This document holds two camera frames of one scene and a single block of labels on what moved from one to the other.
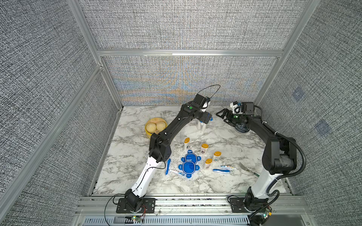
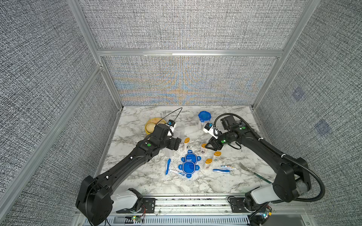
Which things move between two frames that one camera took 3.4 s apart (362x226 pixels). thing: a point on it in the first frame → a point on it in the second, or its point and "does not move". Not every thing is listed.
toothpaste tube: [177, 172] does not move
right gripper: [228, 118] → [213, 143]
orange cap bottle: [204, 148] does not move
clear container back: [201, 126] does not move
